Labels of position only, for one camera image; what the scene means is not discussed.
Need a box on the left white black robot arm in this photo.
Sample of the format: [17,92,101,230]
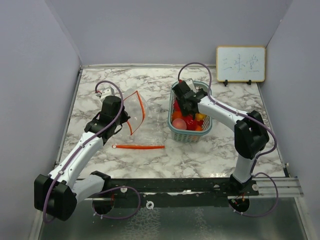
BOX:
[34,95,130,223]

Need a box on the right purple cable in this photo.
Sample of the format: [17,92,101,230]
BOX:
[177,62,280,217]

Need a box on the white whiteboard wooden frame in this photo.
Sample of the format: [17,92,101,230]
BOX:
[216,45,266,85]

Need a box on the yellow bell pepper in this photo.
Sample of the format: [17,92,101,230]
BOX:
[194,113,207,126]

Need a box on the red apple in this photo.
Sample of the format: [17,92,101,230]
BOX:
[173,100,181,112]

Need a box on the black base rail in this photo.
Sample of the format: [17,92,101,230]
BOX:
[92,177,259,214]

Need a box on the clear orange zip bag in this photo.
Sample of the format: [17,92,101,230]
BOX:
[119,88,149,138]
[111,133,165,150]

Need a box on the aluminium frame rail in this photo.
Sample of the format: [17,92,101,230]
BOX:
[77,176,303,199]

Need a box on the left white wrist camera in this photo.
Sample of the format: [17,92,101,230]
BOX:
[95,86,115,102]

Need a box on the pink peach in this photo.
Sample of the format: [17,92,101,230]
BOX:
[171,118,187,130]

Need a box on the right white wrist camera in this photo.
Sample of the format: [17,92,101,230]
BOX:
[178,78,198,93]

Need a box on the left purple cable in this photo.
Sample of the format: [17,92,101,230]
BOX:
[42,80,142,223]

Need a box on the purple cable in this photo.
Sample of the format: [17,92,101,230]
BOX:
[42,80,142,223]
[177,62,280,217]

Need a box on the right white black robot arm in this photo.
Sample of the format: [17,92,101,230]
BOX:
[171,81,270,196]

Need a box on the teal white plastic basket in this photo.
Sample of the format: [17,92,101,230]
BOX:
[167,90,213,143]

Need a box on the red bell pepper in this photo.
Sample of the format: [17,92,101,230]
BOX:
[184,118,201,131]

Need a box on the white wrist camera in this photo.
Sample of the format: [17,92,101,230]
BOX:
[178,78,198,93]
[95,86,115,102]

